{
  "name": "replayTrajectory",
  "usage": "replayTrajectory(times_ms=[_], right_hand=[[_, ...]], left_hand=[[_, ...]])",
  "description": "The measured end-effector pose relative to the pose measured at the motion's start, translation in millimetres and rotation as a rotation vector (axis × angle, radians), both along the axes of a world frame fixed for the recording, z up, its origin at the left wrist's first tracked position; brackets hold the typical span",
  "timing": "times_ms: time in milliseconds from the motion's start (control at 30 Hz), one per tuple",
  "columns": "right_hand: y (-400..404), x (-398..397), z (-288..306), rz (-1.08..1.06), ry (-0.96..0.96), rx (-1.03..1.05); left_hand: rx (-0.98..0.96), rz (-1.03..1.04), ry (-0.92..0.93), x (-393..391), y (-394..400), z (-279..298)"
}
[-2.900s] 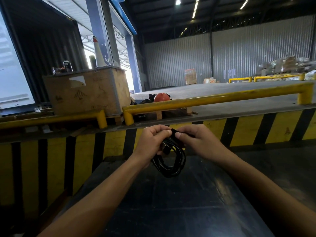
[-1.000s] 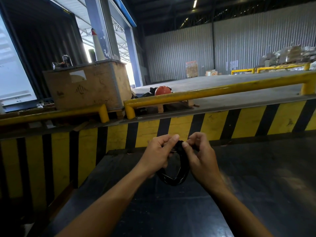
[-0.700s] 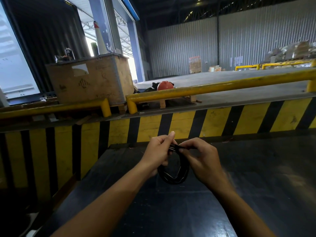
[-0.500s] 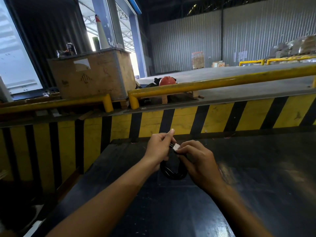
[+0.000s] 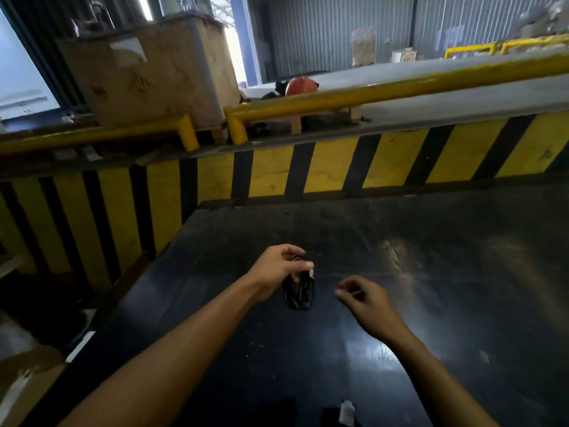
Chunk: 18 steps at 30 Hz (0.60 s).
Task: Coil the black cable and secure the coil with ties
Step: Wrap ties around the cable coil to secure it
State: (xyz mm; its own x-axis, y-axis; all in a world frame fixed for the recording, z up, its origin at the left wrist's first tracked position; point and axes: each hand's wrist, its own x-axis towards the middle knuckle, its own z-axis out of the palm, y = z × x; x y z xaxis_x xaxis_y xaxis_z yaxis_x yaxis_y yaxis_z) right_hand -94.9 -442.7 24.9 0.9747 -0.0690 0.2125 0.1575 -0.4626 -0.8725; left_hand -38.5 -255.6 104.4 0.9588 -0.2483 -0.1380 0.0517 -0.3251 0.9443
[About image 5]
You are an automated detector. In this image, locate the person's right hand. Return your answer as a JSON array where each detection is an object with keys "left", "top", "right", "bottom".
[{"left": 335, "top": 275, "right": 410, "bottom": 345}]

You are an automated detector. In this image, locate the person's left hand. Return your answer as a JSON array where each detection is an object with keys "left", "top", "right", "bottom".
[{"left": 246, "top": 244, "right": 315, "bottom": 304}]

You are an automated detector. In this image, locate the black cable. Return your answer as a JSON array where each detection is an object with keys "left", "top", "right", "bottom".
[{"left": 281, "top": 255, "right": 316, "bottom": 311}]

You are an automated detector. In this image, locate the person's left forearm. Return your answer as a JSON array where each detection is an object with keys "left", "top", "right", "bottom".
[{"left": 59, "top": 276, "right": 260, "bottom": 427}]

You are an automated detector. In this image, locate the person's right forearm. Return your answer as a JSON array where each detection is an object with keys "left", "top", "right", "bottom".
[{"left": 386, "top": 328, "right": 501, "bottom": 427}]

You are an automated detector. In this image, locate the yellow black striped barrier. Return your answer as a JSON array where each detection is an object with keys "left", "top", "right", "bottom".
[{"left": 0, "top": 112, "right": 569, "bottom": 291}]

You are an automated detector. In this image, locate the orange hard hat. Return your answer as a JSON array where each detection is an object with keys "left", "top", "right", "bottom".
[{"left": 285, "top": 77, "right": 320, "bottom": 97}]

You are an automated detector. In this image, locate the wrapped pallet stack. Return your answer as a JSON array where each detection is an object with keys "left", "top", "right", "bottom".
[{"left": 350, "top": 26, "right": 377, "bottom": 67}]

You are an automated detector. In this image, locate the large wooden crate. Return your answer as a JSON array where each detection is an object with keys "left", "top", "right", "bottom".
[{"left": 57, "top": 14, "right": 241, "bottom": 128}]

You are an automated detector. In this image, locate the distant yellow railing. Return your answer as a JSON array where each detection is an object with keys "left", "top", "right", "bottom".
[{"left": 445, "top": 34, "right": 569, "bottom": 61}]

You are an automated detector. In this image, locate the brown cardboard sheet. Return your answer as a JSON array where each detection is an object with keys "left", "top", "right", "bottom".
[{"left": 0, "top": 346, "right": 67, "bottom": 427}]

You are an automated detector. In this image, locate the long yellow guard rail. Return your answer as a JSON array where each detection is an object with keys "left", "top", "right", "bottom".
[{"left": 224, "top": 52, "right": 569, "bottom": 146}]

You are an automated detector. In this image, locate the short yellow guard rail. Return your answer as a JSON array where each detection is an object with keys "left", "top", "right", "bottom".
[{"left": 0, "top": 114, "right": 200, "bottom": 155}]

